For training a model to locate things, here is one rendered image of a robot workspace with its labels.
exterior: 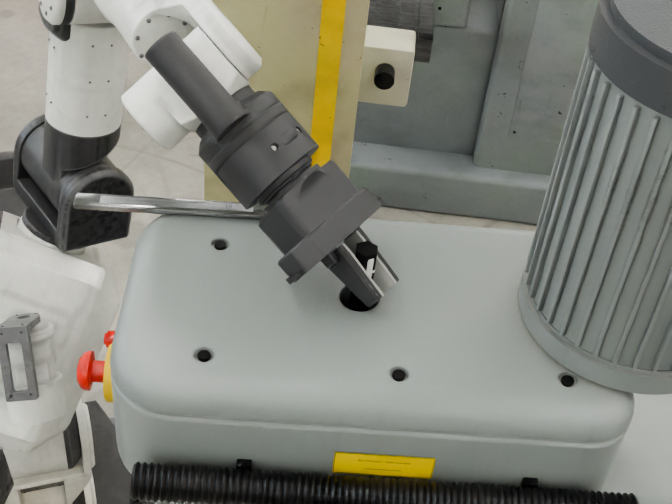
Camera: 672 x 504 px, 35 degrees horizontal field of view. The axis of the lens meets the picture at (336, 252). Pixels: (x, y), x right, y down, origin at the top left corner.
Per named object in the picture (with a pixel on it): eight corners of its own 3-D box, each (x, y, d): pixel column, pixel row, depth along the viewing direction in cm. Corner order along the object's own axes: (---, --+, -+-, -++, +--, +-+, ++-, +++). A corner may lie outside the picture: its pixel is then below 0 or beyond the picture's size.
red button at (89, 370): (75, 398, 106) (72, 371, 103) (83, 368, 109) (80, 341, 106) (109, 400, 106) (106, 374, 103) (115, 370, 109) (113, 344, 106)
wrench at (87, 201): (71, 216, 104) (70, 209, 103) (78, 191, 107) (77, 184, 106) (319, 230, 105) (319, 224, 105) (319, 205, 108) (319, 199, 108)
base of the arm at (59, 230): (66, 197, 146) (-8, 188, 137) (103, 117, 141) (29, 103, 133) (118, 261, 137) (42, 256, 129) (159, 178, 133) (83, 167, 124)
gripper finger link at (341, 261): (369, 306, 97) (325, 255, 97) (387, 292, 95) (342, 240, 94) (359, 315, 96) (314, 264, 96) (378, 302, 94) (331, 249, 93)
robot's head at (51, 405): (8, 407, 128) (9, 430, 120) (-5, 326, 126) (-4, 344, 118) (64, 397, 130) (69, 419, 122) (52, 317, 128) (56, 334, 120)
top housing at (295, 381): (107, 500, 99) (95, 387, 88) (148, 303, 118) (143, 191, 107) (603, 531, 101) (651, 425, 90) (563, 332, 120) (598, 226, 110)
